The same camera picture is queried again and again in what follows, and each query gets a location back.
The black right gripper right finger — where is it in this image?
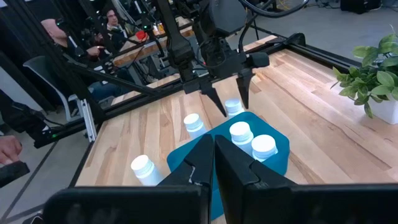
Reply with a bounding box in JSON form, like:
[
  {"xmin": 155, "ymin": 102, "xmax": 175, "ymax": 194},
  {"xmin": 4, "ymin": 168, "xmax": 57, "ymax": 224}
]
[{"xmin": 215, "ymin": 135, "xmax": 300, "ymax": 224}]

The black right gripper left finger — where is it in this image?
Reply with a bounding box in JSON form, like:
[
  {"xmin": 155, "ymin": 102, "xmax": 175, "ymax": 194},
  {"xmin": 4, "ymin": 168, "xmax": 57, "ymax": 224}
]
[{"xmin": 158, "ymin": 134, "xmax": 216, "ymax": 224}]

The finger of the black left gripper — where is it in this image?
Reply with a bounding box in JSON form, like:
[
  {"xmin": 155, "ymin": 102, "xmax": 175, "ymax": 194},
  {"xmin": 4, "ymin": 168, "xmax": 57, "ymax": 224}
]
[
  {"xmin": 235, "ymin": 69, "xmax": 254, "ymax": 110},
  {"xmin": 200, "ymin": 83, "xmax": 228, "ymax": 118}
]

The white pill bottle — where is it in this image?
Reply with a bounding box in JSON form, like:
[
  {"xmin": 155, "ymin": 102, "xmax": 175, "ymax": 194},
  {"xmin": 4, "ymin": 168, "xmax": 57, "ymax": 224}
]
[
  {"xmin": 251, "ymin": 134, "xmax": 279, "ymax": 162},
  {"xmin": 183, "ymin": 113, "xmax": 208, "ymax": 140},
  {"xmin": 224, "ymin": 98, "xmax": 246, "ymax": 119},
  {"xmin": 229, "ymin": 121, "xmax": 254, "ymax": 156},
  {"xmin": 130, "ymin": 154, "xmax": 165, "ymax": 187}
]

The blue plastic basket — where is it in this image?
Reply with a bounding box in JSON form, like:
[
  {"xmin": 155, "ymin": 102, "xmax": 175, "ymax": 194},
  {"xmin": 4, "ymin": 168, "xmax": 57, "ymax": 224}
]
[{"xmin": 167, "ymin": 111, "xmax": 290, "ymax": 220}]

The wooden desk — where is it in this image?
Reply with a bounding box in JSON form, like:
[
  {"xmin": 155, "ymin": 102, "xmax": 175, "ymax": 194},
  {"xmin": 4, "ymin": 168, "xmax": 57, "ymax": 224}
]
[{"xmin": 111, "ymin": 17, "xmax": 201, "ymax": 68}]

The person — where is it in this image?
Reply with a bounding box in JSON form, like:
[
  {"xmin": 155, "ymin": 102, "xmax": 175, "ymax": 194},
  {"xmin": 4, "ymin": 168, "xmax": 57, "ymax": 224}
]
[
  {"xmin": 99, "ymin": 7, "xmax": 137, "ymax": 52},
  {"xmin": 40, "ymin": 17, "xmax": 106, "ymax": 63}
]

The green plant in white pot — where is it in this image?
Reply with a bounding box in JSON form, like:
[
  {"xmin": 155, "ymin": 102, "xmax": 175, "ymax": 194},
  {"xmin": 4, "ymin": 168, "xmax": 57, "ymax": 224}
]
[{"xmin": 331, "ymin": 26, "xmax": 398, "ymax": 126}]

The grey chair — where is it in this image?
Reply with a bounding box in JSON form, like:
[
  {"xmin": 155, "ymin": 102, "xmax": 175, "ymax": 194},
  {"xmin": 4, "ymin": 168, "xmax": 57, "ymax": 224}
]
[{"xmin": 22, "ymin": 55, "xmax": 82, "ymax": 123}]

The black equipment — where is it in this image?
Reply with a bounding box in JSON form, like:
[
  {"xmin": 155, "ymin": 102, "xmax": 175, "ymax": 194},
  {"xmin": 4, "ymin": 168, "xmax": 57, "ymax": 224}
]
[{"xmin": 0, "ymin": 89, "xmax": 52, "ymax": 141}]

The black handheld device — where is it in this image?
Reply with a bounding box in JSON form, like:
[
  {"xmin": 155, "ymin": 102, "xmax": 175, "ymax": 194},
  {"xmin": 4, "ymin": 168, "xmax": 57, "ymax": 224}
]
[{"xmin": 0, "ymin": 161, "xmax": 31, "ymax": 189}]

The person's hand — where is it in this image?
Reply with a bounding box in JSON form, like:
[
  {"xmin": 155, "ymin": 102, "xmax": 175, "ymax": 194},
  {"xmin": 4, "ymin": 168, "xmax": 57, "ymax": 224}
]
[{"xmin": 0, "ymin": 134, "xmax": 23, "ymax": 166}]

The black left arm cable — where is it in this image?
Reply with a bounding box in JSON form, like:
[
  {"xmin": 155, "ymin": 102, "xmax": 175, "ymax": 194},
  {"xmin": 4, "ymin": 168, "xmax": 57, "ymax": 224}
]
[{"xmin": 238, "ymin": 0, "xmax": 310, "ymax": 19}]

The black metal frame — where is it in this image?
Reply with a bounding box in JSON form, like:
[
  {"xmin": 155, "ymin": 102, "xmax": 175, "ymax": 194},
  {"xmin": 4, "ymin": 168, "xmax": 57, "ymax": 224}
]
[{"xmin": 0, "ymin": 0, "xmax": 363, "ymax": 150}]

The silver aluminium bracket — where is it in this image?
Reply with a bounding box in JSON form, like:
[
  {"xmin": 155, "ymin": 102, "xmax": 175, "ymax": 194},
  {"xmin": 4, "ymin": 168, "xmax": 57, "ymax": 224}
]
[{"xmin": 76, "ymin": 98, "xmax": 98, "ymax": 143}]

